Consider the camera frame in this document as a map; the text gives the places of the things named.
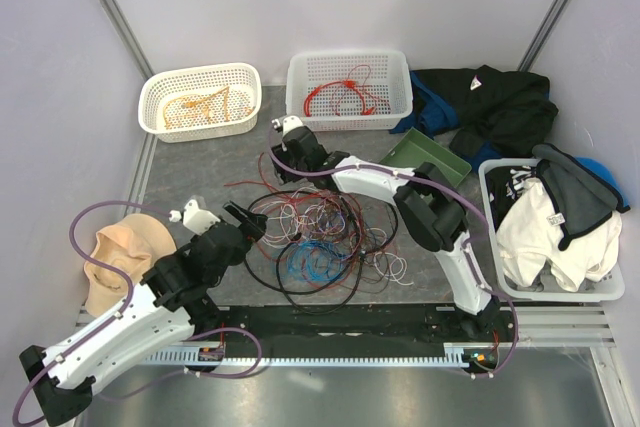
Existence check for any dark red thin wire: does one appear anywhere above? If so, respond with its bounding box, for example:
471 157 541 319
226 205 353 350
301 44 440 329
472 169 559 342
223 151 301 198

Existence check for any white perforated basket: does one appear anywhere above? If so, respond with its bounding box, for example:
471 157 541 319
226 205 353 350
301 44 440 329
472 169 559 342
137 62 262 143
285 48 413 131

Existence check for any red ethernet cable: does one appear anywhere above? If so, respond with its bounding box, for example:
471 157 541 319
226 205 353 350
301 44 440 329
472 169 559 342
302 78 361 118
344 81 377 117

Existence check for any yellow thin wire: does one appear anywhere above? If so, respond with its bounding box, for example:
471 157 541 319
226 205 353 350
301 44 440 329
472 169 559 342
164 91 251 130
160 91 251 130

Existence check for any yellow ethernet cable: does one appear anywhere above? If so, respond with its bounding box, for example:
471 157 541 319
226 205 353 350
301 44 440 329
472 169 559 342
182 85 257 123

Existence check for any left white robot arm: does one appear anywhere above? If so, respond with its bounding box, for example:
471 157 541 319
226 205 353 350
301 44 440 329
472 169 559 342
12 198 267 426

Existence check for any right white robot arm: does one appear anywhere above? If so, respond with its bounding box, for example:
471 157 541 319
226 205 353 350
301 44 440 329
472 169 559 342
269 116 500 341

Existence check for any green plastic tray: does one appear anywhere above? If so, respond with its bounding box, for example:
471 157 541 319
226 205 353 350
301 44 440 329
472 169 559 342
379 128 471 187

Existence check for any beige bucket hat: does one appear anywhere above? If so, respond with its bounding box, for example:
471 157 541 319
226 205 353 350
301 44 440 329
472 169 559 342
84 213 176 317

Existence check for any black and blue jacket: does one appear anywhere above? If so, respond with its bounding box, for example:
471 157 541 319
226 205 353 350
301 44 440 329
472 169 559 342
390 65 559 170

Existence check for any white cloth garment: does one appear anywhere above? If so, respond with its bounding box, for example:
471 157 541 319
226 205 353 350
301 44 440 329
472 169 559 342
496 178 622 292

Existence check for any grey black-trimmed garment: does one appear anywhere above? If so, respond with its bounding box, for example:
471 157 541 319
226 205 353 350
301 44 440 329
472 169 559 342
532 143 630 251

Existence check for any blue cloth item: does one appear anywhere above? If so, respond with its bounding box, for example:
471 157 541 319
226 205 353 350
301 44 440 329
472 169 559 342
576 157 629 207

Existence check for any white laundry bin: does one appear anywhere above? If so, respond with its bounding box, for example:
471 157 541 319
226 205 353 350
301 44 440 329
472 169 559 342
478 158 625 303

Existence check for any white thin cable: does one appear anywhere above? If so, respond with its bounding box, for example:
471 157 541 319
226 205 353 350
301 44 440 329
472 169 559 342
249 196 416 288

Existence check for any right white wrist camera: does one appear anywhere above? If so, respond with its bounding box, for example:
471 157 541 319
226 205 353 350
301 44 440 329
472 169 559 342
271 115 304 136

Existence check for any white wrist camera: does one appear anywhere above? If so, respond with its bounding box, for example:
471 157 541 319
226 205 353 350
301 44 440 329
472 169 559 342
169 196 221 235
271 115 304 136

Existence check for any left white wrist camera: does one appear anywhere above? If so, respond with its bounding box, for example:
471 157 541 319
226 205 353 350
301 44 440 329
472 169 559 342
169 196 221 235

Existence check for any blue thin cable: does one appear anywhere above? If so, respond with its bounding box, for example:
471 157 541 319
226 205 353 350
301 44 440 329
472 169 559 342
286 241 351 286

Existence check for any black thick cable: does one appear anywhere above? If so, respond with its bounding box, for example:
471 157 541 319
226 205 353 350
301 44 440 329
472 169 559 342
239 181 401 316

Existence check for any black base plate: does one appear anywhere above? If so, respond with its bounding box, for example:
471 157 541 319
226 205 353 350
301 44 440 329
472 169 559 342
196 304 515 356

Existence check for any grey slotted cable duct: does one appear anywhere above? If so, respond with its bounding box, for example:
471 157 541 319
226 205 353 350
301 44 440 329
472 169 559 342
141 344 496 369

